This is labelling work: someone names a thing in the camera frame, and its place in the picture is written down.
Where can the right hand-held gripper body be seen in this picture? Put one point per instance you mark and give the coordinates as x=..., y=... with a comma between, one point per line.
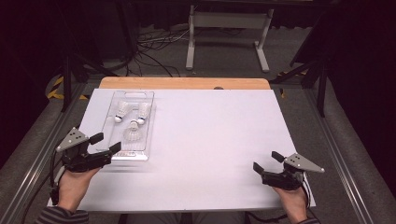
x=288, y=180

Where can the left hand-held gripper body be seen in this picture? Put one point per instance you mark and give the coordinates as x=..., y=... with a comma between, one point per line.
x=81, y=161

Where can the white feather shuttlecock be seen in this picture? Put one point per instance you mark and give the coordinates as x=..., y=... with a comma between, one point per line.
x=123, y=109
x=133, y=133
x=143, y=111

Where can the clear plastic storage bin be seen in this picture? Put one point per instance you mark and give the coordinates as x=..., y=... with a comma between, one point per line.
x=141, y=146

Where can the person's right hand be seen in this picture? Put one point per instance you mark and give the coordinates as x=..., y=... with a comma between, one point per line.
x=294, y=202

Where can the person's left hand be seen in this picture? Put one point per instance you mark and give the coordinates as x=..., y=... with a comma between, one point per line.
x=73, y=189

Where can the black tripod stand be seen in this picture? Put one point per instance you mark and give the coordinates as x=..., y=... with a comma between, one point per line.
x=66, y=84

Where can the white table cover sheet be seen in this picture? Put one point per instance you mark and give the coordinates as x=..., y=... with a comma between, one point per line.
x=193, y=171

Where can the black angled stand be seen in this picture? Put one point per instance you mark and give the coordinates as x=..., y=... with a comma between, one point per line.
x=322, y=93

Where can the person's grey pants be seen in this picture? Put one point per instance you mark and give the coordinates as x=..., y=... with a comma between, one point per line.
x=155, y=218

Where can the wooden table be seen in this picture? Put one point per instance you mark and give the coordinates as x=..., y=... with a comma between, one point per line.
x=183, y=83

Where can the aluminium floor rail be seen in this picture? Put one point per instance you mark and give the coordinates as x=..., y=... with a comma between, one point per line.
x=337, y=155
x=42, y=157

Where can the white metal stand frame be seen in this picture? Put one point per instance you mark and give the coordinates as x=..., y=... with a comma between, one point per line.
x=230, y=20

